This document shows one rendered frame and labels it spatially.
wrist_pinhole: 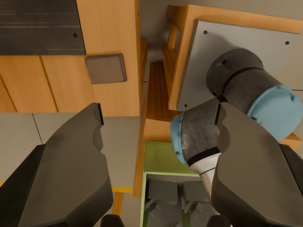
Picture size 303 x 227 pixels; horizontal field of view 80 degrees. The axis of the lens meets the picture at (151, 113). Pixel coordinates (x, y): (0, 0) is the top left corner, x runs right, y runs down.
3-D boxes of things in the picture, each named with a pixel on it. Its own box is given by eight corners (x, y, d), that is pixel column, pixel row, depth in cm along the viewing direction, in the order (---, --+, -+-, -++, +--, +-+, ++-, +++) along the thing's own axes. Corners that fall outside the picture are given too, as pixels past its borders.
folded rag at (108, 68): (123, 52, 49) (121, 55, 46) (127, 80, 53) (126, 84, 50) (86, 55, 49) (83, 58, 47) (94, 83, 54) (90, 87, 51)
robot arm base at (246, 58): (268, 50, 49) (292, 63, 41) (248, 98, 58) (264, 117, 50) (213, 47, 48) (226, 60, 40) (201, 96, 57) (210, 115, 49)
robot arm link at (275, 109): (277, 98, 46) (317, 134, 35) (225, 120, 50) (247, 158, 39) (268, 58, 40) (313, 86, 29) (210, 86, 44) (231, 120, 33)
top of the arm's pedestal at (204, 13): (296, 19, 52) (306, 20, 49) (251, 114, 69) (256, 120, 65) (186, 4, 51) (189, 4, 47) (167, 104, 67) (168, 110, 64)
